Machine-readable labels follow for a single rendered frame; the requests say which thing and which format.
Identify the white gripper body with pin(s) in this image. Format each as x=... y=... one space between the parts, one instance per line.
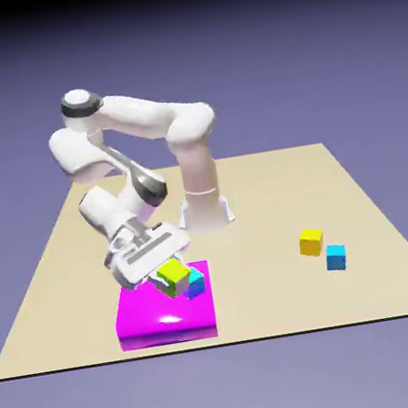
x=149 y=257

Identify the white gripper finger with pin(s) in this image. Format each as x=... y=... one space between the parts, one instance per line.
x=161 y=284
x=184 y=285

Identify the small lime green cube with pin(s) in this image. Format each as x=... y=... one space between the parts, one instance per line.
x=172 y=274

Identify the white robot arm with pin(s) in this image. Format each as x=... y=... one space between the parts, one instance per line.
x=184 y=125

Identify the small cyan cube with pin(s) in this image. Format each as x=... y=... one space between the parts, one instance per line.
x=196 y=283
x=335 y=257

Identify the small yellow cube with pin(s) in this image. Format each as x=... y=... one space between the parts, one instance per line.
x=311 y=242

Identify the large magenta box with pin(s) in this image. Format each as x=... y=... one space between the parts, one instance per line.
x=162 y=314

